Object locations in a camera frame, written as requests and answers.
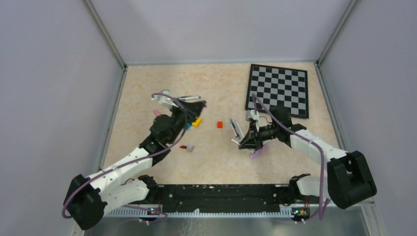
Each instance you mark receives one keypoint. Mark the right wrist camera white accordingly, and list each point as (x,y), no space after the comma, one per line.
(252,115)

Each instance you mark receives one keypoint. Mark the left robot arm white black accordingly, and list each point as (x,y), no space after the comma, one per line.
(90,198)

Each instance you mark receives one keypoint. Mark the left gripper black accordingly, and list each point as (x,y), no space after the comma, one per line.
(191,110)

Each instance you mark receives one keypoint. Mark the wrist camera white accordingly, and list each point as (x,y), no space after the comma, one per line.
(252,115)
(164,98)

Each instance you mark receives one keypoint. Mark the black white checkerboard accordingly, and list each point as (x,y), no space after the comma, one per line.
(278,86)

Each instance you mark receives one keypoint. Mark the white cable duct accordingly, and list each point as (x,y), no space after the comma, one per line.
(285,212)

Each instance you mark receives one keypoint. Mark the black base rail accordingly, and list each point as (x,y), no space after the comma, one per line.
(224,198)

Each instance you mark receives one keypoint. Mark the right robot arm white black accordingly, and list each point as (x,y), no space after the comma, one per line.
(345,176)

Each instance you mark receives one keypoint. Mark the blue clear pen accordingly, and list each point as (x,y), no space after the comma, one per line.
(189,97)

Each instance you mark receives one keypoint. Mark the pink eraser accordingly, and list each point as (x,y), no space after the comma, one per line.
(156,113)

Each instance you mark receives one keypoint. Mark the blue teal pen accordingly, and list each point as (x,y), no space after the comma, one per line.
(234,128)

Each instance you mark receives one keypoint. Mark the yellow block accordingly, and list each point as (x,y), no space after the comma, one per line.
(197,122)

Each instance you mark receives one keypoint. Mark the pink highlighter pen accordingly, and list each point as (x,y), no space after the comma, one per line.
(259,152)

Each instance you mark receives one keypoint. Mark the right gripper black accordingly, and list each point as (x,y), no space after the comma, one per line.
(253,139)

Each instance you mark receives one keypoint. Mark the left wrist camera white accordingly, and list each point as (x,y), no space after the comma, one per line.
(164,98)

